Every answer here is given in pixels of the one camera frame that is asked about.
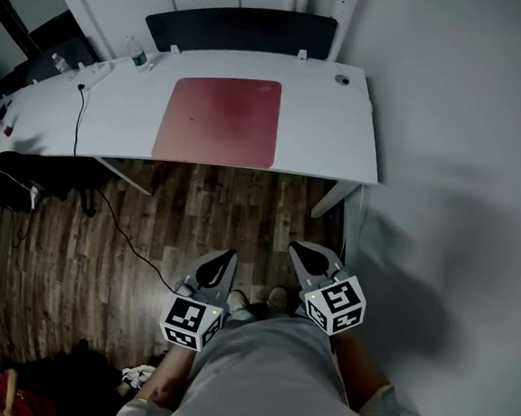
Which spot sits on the white power strip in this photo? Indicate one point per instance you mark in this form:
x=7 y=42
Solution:
x=96 y=72

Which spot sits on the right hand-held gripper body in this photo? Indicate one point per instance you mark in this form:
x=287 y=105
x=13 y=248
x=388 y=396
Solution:
x=336 y=305

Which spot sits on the small red object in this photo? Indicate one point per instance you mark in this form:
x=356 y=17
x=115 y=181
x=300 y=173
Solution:
x=8 y=131

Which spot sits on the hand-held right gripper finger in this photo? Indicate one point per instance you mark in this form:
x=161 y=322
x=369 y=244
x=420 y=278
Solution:
x=298 y=270
x=330 y=264

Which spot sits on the person's left forearm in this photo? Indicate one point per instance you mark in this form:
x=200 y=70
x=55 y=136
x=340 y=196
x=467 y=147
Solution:
x=168 y=375

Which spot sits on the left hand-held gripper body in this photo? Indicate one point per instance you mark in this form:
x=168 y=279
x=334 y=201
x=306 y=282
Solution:
x=191 y=320

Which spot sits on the black office chair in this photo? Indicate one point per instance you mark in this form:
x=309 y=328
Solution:
x=30 y=171

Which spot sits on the person's right shoe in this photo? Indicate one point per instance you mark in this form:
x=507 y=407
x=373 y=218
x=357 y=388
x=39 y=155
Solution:
x=277 y=298

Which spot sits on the person's right forearm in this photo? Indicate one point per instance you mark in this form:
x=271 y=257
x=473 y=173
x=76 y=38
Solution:
x=357 y=372

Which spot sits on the white desk leg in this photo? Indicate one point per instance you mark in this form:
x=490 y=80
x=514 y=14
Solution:
x=333 y=199
x=124 y=175

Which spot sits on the red desk mat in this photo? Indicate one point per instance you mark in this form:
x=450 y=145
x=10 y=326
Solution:
x=218 y=118

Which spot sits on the black clothing pile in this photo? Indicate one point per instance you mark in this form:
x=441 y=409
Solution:
x=80 y=381

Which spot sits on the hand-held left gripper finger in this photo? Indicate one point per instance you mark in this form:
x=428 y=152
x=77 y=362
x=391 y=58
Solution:
x=197 y=271
x=227 y=281

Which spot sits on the red bag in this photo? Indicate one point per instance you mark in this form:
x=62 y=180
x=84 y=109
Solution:
x=25 y=397

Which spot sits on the clear green-label water bottle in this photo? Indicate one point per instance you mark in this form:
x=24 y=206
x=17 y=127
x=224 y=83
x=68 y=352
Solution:
x=138 y=56

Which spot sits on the person's left shoe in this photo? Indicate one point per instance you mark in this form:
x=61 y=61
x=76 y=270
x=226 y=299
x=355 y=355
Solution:
x=237 y=300

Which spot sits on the small clear bottle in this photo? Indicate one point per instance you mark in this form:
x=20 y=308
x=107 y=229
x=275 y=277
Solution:
x=60 y=63

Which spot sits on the person's shoe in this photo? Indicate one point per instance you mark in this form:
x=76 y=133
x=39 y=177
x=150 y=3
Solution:
x=277 y=298
x=237 y=300

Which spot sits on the black desk divider panel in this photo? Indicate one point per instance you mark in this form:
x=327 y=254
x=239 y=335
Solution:
x=240 y=30

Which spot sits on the person's left leg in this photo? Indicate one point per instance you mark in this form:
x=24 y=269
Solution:
x=240 y=315

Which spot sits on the white patterned cloth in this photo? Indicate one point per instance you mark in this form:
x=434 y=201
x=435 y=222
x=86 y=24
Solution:
x=138 y=374

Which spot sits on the white divider bracket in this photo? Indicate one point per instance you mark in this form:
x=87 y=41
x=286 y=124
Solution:
x=176 y=49
x=303 y=54

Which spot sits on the person's grey shirt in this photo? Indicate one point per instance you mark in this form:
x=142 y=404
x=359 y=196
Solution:
x=265 y=373

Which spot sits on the white wall pipe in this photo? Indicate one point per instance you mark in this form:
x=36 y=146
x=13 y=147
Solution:
x=345 y=21

